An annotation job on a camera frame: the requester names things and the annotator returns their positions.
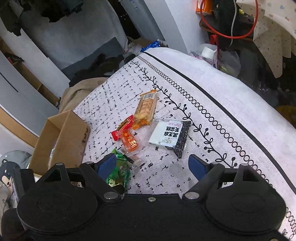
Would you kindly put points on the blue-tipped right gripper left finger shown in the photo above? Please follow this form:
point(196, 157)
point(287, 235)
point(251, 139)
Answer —
point(95, 176)

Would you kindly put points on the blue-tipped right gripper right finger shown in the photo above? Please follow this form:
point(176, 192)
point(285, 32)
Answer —
point(208, 176)

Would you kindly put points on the light green snack packet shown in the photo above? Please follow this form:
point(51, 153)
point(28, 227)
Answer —
point(119, 177)

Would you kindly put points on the red candy bar wrapper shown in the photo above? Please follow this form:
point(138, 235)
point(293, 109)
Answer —
point(125, 125)

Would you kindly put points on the brown cardboard box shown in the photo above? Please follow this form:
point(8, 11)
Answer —
point(62, 140)

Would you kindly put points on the orange snack packet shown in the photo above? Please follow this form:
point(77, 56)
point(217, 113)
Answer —
point(131, 145)

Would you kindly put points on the white black snack packet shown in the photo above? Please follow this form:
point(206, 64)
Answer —
point(169, 135)

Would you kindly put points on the white patterned bed cover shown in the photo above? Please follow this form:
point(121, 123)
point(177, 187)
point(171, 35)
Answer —
point(230, 124)

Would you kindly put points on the beige blanket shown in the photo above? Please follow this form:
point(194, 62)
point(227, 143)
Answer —
point(72, 96)

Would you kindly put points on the orange biscuit pack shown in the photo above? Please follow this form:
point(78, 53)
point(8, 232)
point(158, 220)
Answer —
point(146, 107)

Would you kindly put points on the white wardrobe door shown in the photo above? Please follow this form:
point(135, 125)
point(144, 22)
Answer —
point(24, 111)

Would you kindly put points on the black clothes heap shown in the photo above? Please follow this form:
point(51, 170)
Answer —
point(101, 67)

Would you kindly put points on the blue shiny bag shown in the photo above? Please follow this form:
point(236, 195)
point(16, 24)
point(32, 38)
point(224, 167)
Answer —
point(154, 44)

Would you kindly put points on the dotted cream tablecloth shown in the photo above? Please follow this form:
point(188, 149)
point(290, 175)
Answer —
point(274, 33)

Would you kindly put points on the orange tissue box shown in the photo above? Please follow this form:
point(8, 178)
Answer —
point(207, 7)

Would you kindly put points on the hanging dark clothes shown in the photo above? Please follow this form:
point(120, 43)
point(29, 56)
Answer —
point(11, 11)

